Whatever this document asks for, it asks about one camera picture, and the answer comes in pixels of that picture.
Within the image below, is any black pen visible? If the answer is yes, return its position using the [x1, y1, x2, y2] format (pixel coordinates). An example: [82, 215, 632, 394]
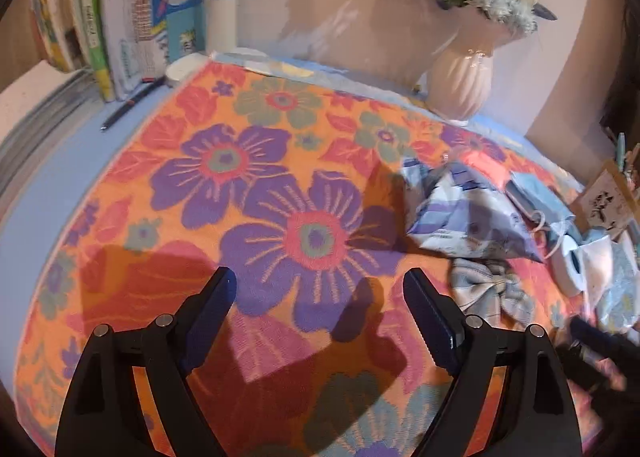
[100, 77, 166, 132]

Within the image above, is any grey plaid fabric bow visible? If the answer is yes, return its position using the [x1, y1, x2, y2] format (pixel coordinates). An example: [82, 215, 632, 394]
[449, 257, 536, 325]

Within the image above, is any blue face mask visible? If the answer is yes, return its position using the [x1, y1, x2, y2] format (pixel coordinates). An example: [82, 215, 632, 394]
[505, 172, 576, 258]

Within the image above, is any stack of grey books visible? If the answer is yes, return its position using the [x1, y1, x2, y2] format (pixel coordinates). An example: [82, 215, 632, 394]
[0, 62, 101, 208]

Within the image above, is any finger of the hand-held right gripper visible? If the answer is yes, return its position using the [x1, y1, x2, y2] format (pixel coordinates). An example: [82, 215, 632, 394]
[557, 314, 631, 393]

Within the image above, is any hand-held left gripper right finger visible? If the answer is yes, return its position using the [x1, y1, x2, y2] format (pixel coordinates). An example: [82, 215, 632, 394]
[402, 268, 583, 457]

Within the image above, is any row of upright books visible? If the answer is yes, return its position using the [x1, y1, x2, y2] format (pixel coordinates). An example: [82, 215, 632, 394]
[30, 0, 213, 102]

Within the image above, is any white ribbed vase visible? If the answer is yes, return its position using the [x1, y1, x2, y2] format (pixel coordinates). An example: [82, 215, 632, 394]
[425, 12, 526, 122]

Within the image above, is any dark panel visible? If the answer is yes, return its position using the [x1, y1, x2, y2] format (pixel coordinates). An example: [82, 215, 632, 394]
[600, 2, 640, 138]

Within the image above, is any bunch of pens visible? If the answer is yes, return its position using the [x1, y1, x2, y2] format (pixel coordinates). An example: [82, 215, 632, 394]
[602, 127, 640, 178]

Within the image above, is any orange floral towel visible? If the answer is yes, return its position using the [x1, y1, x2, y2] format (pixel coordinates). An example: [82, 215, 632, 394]
[12, 54, 606, 457]

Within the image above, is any blue white wipes packet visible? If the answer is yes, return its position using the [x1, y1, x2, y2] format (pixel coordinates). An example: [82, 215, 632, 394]
[402, 157, 543, 265]

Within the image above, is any bamboo pen holder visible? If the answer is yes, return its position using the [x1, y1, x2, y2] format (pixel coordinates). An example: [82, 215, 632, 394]
[570, 159, 640, 238]

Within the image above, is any white desk lamp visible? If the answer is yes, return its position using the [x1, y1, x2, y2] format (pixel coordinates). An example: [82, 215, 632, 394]
[165, 0, 240, 88]

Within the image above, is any blue dotted packet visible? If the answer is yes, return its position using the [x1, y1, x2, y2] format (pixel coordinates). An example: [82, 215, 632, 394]
[597, 237, 640, 333]

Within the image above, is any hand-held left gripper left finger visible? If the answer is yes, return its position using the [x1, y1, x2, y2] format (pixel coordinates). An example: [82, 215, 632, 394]
[54, 266, 238, 457]

